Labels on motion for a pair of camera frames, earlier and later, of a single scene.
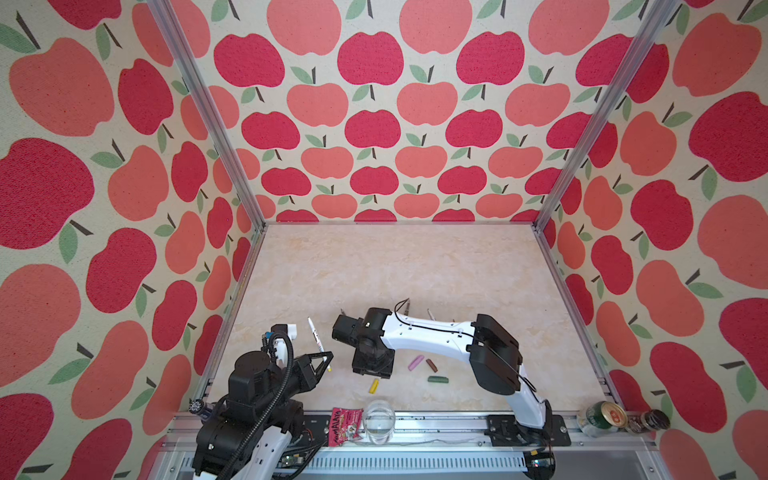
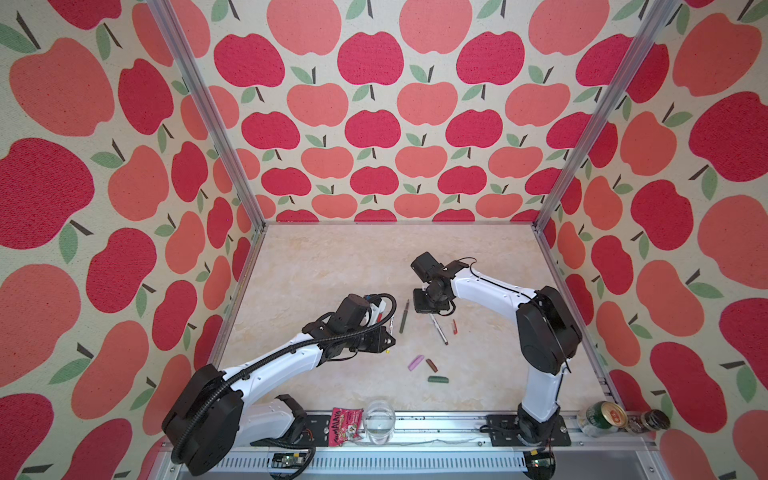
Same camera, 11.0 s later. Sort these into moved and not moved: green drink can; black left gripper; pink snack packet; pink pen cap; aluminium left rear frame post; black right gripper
Moved: black left gripper; black right gripper
Not moved: green drink can; pink snack packet; aluminium left rear frame post; pink pen cap
